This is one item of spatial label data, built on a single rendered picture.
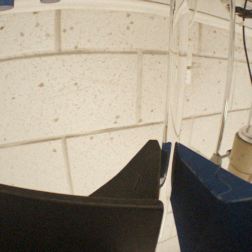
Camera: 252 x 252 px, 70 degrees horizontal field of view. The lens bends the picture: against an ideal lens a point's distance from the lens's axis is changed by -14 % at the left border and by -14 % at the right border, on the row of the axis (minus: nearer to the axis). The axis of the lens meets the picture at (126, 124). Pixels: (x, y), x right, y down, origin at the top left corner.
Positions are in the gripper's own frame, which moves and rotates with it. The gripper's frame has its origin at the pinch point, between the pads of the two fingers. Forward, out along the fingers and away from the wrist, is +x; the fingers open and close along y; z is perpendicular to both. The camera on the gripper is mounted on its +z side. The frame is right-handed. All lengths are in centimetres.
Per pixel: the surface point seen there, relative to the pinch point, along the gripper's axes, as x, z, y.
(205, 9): 59, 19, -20
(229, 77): 43.3, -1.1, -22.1
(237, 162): 31.8, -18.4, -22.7
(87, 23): 47, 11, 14
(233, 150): 34.2, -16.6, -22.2
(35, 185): 39, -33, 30
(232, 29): 43.3, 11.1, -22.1
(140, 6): 50, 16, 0
